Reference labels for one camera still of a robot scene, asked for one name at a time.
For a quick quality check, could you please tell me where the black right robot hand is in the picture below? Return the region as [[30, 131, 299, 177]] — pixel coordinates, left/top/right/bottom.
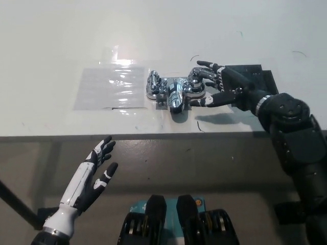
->
[[190, 60, 271, 117]]

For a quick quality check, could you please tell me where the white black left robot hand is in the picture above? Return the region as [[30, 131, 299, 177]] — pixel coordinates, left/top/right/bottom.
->
[[42, 135, 119, 237]]

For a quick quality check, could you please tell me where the chrome lever faucet handle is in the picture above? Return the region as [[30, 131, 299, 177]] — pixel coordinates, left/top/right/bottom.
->
[[188, 66, 206, 87]]

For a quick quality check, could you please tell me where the chrome faucet base with spout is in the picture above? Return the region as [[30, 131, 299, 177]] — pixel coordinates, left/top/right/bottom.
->
[[145, 76, 205, 115]]

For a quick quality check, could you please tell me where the black tape patch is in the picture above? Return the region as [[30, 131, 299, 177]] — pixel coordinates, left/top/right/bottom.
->
[[224, 64, 279, 95]]

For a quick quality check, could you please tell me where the black table leg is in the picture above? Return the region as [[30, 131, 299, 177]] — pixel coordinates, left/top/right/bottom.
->
[[0, 178, 39, 229]]

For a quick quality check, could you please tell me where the clear plastic sheet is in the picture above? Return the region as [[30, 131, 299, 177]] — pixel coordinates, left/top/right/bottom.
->
[[73, 66, 148, 111]]

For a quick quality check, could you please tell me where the chrome knob faucet handle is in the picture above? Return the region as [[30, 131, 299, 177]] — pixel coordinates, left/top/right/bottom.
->
[[147, 70, 162, 92]]

